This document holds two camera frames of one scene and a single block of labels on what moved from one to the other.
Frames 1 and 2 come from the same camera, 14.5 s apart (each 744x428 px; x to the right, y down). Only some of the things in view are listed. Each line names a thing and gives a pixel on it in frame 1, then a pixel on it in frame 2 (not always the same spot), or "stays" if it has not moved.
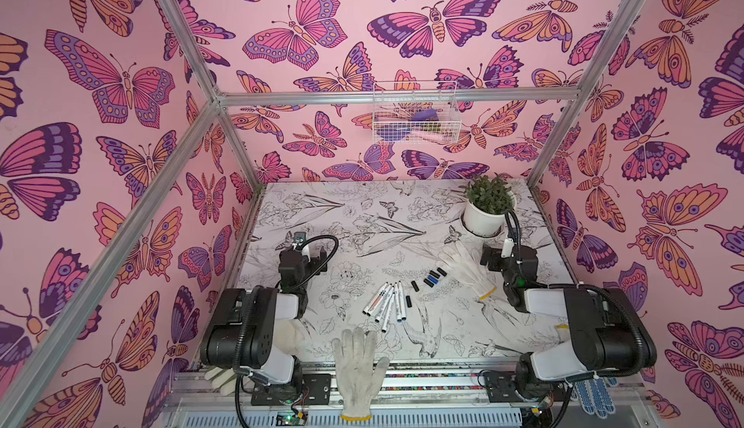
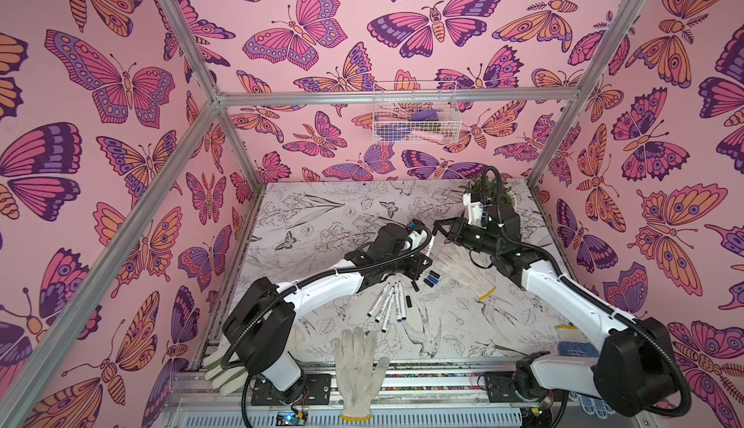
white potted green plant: (488, 199) stays
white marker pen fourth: (388, 313) stays
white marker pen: (374, 297) -> (429, 247)
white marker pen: (368, 314) stays
